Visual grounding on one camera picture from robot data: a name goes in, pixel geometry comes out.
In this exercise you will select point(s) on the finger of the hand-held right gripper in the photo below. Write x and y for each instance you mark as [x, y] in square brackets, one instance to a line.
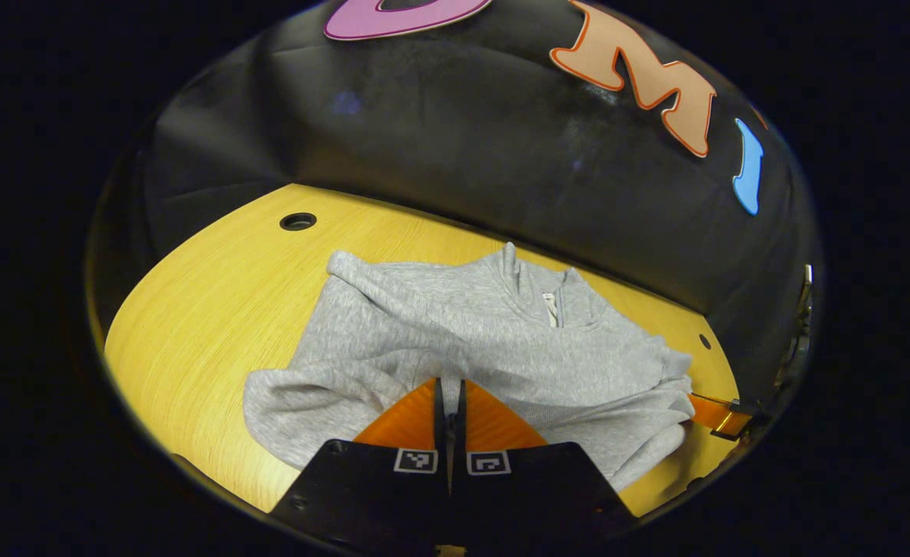
[714, 414]

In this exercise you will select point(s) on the black backdrop cloth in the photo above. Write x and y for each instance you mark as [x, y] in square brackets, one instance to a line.
[463, 139]

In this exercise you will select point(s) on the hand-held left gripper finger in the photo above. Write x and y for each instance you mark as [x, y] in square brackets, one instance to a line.
[440, 422]
[460, 422]

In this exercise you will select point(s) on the grey zip-neck sweater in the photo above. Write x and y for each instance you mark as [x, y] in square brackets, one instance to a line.
[463, 333]

